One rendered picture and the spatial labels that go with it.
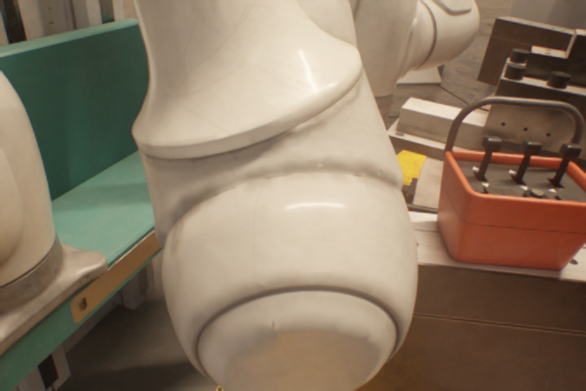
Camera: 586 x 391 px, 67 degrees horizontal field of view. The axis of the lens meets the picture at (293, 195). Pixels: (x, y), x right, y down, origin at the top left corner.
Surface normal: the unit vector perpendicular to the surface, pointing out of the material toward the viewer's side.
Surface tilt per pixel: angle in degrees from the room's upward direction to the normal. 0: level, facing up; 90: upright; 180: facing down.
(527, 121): 90
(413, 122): 71
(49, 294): 56
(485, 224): 97
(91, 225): 0
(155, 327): 0
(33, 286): 85
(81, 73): 90
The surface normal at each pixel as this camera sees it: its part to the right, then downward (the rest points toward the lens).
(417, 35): 0.76, 0.35
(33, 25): 0.92, 0.26
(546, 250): -0.04, 0.62
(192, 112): -0.44, -0.11
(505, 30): -0.76, 0.29
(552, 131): -0.45, 0.44
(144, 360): 0.08, -0.84
